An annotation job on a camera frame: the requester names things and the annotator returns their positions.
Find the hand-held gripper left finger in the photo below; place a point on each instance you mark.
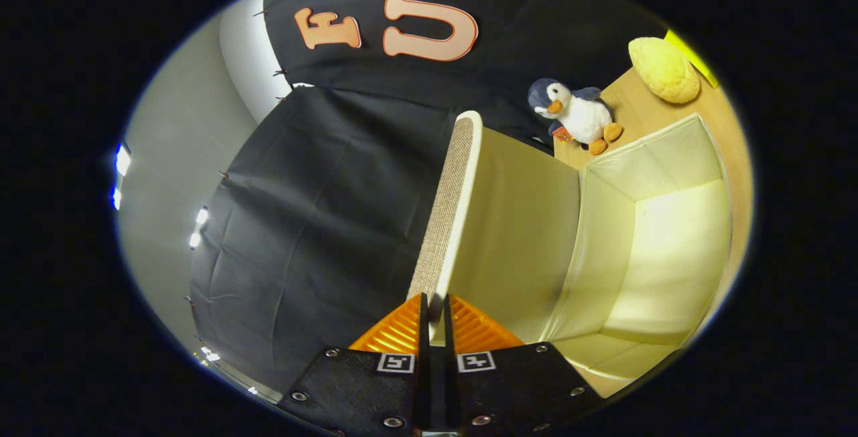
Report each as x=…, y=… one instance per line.
x=362, y=390

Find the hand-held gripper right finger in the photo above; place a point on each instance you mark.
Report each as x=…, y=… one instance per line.
x=516, y=390

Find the beige fabric storage box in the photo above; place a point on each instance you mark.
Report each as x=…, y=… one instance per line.
x=523, y=236

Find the black backdrop cloth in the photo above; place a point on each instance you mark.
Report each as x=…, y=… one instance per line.
x=322, y=209

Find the penguin plush toy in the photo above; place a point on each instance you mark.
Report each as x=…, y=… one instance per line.
x=583, y=118

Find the yellow round plush bun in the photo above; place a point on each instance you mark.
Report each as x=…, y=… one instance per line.
x=663, y=68

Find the yellow book with red circle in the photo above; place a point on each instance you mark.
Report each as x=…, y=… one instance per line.
x=690, y=55

